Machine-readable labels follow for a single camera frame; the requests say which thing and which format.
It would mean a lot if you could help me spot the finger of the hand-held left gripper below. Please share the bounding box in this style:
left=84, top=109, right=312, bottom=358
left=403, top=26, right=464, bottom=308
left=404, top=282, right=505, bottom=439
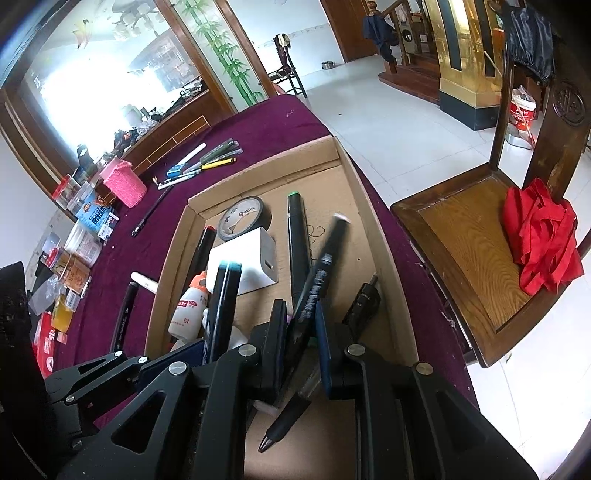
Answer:
left=45, top=340, right=207, bottom=418

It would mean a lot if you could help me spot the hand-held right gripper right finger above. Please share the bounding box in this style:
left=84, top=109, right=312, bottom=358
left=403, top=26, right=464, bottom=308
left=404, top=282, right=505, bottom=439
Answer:
left=315, top=318, right=539, bottom=480

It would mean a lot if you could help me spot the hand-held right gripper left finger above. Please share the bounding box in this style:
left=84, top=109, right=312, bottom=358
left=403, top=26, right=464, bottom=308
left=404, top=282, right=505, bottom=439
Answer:
left=55, top=299, right=289, bottom=480

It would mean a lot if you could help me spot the black marker blue tip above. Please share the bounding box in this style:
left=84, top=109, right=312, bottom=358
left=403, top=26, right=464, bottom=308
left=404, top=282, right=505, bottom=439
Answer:
left=203, top=260, right=243, bottom=365

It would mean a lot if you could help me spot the black marker grey tip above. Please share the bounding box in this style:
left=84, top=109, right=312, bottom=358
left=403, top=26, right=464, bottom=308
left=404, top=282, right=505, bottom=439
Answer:
left=109, top=281, right=140, bottom=355

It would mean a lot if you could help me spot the white tube marker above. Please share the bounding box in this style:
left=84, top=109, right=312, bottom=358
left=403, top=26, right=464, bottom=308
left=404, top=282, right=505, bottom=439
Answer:
left=130, top=271, right=160, bottom=294

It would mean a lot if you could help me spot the white charger block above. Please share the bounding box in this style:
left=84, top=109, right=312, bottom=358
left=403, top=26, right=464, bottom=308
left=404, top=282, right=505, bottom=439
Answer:
left=206, top=227, right=280, bottom=296

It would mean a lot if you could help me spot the black marker pink tip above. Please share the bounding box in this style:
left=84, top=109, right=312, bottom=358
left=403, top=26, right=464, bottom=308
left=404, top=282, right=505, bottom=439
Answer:
left=285, top=212, right=352, bottom=370

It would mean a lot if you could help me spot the shallow cardboard tray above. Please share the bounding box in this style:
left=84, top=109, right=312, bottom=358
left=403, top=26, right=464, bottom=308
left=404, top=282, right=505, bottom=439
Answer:
left=144, top=135, right=420, bottom=480

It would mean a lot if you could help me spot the white glue bottle orange cap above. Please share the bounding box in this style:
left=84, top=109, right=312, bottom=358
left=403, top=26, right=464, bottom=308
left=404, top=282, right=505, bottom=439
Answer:
left=167, top=271, right=209, bottom=343

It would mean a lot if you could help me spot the red plastic bag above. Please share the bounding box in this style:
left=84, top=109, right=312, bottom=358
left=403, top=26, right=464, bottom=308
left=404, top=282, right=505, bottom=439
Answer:
left=34, top=311, right=62, bottom=380

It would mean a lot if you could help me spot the short black marker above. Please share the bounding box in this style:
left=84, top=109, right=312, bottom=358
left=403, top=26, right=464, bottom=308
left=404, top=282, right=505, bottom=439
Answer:
left=344, top=272, right=382, bottom=334

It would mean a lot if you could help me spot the black gel pen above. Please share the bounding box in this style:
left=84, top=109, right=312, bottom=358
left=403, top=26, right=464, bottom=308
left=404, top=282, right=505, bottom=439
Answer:
left=257, top=357, right=321, bottom=456

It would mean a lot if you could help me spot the black marker red tip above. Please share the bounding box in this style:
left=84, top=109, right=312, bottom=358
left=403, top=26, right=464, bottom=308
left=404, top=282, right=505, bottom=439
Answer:
left=178, top=224, right=219, bottom=301

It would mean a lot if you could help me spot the black marker green tip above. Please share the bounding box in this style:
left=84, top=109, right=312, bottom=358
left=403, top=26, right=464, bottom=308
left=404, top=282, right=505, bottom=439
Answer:
left=286, top=190, right=315, bottom=301

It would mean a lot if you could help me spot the grey tape roll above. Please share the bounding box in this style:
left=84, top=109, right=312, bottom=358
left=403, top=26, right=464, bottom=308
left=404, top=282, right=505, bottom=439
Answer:
left=217, top=196, right=265, bottom=242

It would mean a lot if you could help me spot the white plastic jar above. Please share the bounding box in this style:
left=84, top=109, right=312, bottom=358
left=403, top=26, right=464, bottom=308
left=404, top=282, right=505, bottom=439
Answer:
left=64, top=225, right=103, bottom=269

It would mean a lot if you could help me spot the blue white small box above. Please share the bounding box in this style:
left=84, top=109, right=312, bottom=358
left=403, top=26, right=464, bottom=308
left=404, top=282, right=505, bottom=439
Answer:
left=98, top=212, right=121, bottom=241

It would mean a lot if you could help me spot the blue label tub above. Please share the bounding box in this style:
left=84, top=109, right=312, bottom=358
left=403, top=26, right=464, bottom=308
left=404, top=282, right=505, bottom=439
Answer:
left=75, top=191, right=115, bottom=234

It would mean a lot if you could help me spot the white slim pen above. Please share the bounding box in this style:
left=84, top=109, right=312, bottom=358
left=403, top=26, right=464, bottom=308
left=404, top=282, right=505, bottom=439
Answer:
left=158, top=169, right=202, bottom=191

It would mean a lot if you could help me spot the pink crochet covered bottle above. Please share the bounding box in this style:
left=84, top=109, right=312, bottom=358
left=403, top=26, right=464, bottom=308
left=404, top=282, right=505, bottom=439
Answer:
left=102, top=159, right=148, bottom=209

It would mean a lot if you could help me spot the clear container red lid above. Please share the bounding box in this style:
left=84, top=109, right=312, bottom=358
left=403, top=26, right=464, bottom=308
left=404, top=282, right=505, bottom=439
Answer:
left=52, top=174, right=85, bottom=214

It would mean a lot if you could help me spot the carved wooden chair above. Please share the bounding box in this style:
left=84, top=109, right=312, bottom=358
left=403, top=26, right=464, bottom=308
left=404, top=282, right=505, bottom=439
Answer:
left=390, top=44, right=591, bottom=370

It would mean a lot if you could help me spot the dark green pen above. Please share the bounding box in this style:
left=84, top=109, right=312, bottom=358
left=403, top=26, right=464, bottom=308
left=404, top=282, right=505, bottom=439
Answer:
left=199, top=139, right=239, bottom=163

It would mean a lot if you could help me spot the wooden sideboard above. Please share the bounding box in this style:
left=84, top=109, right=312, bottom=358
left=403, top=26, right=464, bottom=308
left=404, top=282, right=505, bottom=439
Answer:
left=117, top=90, right=213, bottom=178

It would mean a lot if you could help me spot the red cloth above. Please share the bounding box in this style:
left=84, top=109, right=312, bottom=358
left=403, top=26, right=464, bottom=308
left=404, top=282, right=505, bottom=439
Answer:
left=502, top=178, right=585, bottom=296

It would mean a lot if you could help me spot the dark folding chair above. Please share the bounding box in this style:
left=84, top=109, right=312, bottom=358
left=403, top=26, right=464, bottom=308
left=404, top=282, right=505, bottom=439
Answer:
left=270, top=33, right=308, bottom=100

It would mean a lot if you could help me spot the wooden staircase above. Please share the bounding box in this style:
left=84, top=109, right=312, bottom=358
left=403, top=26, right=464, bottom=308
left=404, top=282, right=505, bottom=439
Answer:
left=378, top=0, right=444, bottom=104

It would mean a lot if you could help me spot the bamboo painted panel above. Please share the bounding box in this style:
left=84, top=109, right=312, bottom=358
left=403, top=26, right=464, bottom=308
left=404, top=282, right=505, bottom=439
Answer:
left=178, top=0, right=271, bottom=109

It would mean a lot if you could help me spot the white red paint bucket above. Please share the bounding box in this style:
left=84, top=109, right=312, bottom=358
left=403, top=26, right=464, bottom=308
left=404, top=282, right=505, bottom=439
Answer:
left=509, top=90, right=539, bottom=136

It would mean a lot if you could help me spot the wooden door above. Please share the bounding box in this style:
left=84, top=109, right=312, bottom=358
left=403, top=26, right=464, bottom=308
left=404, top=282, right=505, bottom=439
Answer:
left=320, top=0, right=380, bottom=64

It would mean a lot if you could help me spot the gold pillar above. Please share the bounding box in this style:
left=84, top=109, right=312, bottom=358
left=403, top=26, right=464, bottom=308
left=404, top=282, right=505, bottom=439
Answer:
left=422, top=0, right=505, bottom=133

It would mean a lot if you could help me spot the ceiling chandelier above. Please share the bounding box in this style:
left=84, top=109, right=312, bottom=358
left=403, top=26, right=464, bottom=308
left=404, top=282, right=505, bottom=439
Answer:
left=112, top=8, right=161, bottom=41

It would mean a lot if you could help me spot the dark garment on chair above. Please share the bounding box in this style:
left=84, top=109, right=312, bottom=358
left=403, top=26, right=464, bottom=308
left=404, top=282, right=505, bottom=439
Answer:
left=500, top=0, right=556, bottom=85

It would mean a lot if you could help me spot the dark jacket on newel post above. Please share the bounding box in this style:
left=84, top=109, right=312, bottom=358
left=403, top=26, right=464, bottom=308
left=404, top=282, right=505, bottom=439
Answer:
left=362, top=11, right=399, bottom=64

